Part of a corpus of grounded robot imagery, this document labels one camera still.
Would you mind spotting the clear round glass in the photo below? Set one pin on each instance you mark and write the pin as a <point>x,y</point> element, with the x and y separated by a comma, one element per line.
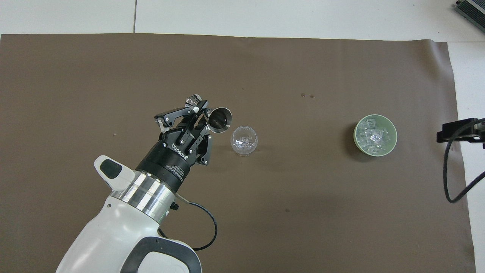
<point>244,141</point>

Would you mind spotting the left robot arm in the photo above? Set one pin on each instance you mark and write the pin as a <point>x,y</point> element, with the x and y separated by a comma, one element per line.
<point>113,227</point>

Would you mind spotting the black stand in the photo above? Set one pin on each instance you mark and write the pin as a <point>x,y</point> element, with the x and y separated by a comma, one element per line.
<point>458,131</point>

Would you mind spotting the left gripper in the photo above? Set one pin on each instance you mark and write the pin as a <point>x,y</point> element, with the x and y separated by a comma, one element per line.
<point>166,163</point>

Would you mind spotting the grey ribbed metal box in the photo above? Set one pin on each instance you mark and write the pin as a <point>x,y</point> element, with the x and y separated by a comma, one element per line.
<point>471,8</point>

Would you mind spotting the steel double jigger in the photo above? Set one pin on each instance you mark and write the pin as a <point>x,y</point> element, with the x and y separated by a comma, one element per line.
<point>219,120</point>

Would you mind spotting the green bowl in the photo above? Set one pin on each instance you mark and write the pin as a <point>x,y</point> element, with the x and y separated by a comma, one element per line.
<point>392,131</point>

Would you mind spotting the clear ice cube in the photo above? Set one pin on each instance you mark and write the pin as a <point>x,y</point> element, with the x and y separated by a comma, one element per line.
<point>369,124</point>
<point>375,137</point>

